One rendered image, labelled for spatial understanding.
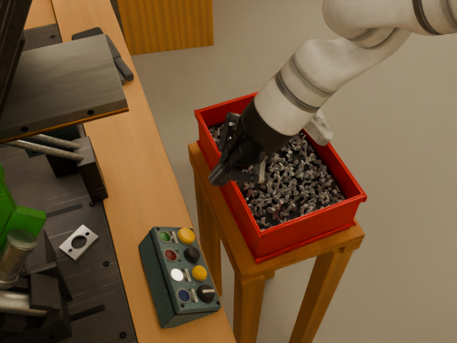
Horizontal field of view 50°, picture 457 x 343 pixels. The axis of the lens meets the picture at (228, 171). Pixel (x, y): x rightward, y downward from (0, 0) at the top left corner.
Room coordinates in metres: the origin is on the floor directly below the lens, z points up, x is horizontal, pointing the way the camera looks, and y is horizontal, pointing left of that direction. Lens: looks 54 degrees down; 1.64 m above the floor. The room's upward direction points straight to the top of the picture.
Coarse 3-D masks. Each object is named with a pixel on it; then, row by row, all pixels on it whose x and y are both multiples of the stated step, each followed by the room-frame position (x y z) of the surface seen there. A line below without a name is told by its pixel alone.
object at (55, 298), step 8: (56, 280) 0.30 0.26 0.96; (56, 288) 0.28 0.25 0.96; (56, 296) 0.27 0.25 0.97; (56, 304) 0.25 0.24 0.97; (48, 312) 0.24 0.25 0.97; (56, 312) 0.24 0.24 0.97; (40, 320) 0.24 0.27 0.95; (48, 320) 0.24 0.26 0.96; (40, 328) 0.23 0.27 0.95; (48, 328) 0.23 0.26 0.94
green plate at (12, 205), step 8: (0, 168) 0.39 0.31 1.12; (0, 176) 0.34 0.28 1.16; (0, 184) 0.33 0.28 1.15; (0, 192) 0.33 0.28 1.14; (8, 192) 0.34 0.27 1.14; (0, 200) 0.33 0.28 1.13; (8, 200) 0.33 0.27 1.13; (0, 208) 0.32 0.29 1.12; (8, 208) 0.32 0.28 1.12; (16, 208) 0.33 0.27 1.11; (0, 216) 0.32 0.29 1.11; (8, 216) 0.32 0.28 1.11; (0, 224) 0.31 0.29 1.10; (0, 232) 0.31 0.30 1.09
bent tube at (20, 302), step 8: (0, 296) 0.25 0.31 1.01; (8, 296) 0.25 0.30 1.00; (16, 296) 0.26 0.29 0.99; (24, 296) 0.26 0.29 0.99; (0, 304) 0.24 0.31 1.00; (8, 304) 0.24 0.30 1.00; (16, 304) 0.25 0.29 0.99; (24, 304) 0.25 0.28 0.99; (8, 312) 0.24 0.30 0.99; (16, 312) 0.24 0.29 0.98; (24, 312) 0.24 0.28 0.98; (32, 312) 0.24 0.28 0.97; (40, 312) 0.24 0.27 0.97
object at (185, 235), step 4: (184, 228) 0.40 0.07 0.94; (180, 232) 0.39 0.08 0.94; (184, 232) 0.39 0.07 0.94; (188, 232) 0.39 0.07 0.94; (192, 232) 0.39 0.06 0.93; (180, 236) 0.38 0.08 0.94; (184, 236) 0.38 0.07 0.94; (188, 236) 0.38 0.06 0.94; (192, 236) 0.39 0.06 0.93; (184, 240) 0.37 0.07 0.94; (188, 240) 0.38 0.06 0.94; (192, 240) 0.38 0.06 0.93
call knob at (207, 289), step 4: (204, 284) 0.30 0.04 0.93; (200, 288) 0.29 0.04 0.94; (204, 288) 0.29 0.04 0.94; (208, 288) 0.29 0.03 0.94; (212, 288) 0.30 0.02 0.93; (200, 292) 0.29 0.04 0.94; (204, 292) 0.29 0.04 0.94; (208, 292) 0.29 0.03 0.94; (212, 292) 0.29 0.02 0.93; (200, 296) 0.28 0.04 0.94; (204, 296) 0.28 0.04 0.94; (208, 296) 0.28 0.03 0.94; (212, 296) 0.28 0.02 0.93; (204, 300) 0.28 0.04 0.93; (208, 300) 0.28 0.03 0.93
